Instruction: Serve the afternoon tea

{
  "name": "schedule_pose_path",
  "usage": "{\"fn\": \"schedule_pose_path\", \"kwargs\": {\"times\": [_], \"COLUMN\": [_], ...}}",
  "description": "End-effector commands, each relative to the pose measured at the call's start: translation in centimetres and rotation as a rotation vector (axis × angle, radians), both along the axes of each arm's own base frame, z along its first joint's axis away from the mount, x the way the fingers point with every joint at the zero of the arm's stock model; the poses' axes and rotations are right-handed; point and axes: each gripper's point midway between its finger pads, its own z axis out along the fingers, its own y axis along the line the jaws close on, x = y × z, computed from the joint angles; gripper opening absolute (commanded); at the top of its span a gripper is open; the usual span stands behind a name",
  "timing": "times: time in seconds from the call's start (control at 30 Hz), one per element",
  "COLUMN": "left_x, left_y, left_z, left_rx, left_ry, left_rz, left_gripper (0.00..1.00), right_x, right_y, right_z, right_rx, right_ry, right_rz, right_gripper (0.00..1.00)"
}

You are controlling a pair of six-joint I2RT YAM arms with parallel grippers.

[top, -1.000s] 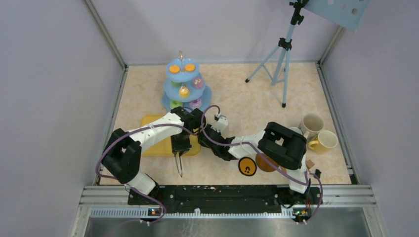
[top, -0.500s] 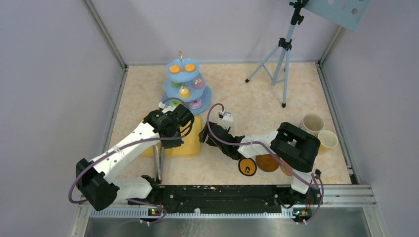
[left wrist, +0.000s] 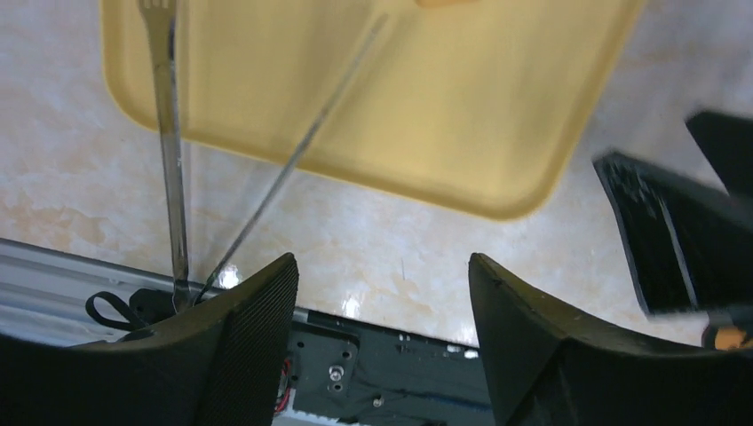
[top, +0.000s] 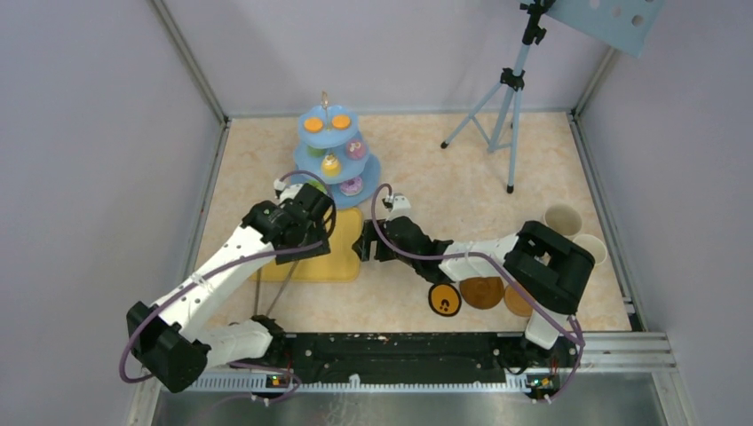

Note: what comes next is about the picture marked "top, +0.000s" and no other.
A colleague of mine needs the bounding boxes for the yellow serving tray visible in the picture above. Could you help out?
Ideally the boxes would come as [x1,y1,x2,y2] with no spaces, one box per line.
[250,207,365,284]

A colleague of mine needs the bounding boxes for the green glazed donut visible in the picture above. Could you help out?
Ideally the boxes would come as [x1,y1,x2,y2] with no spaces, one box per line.
[307,180,328,193]

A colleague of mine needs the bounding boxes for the purple donut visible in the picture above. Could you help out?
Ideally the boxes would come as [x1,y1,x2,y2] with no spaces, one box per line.
[339,177,364,197]

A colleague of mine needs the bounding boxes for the yellow cupcake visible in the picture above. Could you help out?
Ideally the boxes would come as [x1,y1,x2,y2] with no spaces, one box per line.
[321,153,342,178]

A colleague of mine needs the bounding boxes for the pink flower donut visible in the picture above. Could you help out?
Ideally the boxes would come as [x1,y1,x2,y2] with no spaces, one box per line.
[345,138,369,161]

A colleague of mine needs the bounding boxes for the green cupcake with topping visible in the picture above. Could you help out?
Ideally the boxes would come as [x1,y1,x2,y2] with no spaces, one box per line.
[306,146,327,158]

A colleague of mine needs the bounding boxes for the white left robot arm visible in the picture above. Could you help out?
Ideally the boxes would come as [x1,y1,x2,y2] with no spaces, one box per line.
[126,184,337,393]

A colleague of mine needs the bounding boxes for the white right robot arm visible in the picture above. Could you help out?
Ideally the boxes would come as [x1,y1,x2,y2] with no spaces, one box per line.
[352,217,596,366]

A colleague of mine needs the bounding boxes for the blue three-tier cake stand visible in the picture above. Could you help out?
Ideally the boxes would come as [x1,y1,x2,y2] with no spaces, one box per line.
[294,91,381,209]

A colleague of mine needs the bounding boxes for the black and yellow round coaster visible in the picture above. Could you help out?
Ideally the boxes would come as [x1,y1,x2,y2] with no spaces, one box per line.
[427,283,463,318]

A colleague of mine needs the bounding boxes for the dark brown wooden saucer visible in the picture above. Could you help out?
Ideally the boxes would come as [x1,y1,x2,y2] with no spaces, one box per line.
[459,277,504,310]

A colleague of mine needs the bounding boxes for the light brown wooden coaster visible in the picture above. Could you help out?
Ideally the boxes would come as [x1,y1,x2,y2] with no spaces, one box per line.
[503,285,534,318]

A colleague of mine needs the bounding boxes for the light blue tripod stand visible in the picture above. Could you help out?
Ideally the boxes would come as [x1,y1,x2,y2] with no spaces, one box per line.
[440,0,556,194]

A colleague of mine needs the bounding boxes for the cream cup rear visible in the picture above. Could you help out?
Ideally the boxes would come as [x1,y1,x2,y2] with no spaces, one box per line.
[542,203,583,239]

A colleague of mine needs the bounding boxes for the cream cup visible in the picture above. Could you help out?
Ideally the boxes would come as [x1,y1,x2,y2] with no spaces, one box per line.
[573,233,608,266]
[542,203,583,239]

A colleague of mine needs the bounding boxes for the cream cup front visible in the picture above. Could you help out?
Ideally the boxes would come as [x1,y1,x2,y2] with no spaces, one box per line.
[573,233,608,266]

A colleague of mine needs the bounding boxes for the light blue perforated panel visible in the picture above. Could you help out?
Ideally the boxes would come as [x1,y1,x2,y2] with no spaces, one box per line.
[545,0,665,58]

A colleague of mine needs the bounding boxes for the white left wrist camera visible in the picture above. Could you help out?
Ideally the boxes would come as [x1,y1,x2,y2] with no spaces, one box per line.
[273,179,302,201]

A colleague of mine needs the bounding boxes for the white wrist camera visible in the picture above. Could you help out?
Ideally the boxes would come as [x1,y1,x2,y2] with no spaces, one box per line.
[273,179,302,201]
[382,193,411,216]

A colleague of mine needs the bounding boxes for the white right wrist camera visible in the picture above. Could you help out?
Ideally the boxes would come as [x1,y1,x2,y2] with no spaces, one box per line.
[382,193,411,216]

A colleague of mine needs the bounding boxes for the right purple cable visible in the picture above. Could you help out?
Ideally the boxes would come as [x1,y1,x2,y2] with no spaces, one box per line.
[370,183,586,404]

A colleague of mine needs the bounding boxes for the purple cable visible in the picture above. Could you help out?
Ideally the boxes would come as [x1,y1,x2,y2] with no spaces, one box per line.
[370,183,586,404]
[119,170,337,406]

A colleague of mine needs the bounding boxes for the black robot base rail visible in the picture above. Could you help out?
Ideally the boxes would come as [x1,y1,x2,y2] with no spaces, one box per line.
[241,332,576,375]

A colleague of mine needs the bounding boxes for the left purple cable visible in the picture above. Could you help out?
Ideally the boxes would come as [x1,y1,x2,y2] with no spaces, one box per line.
[119,170,337,406]

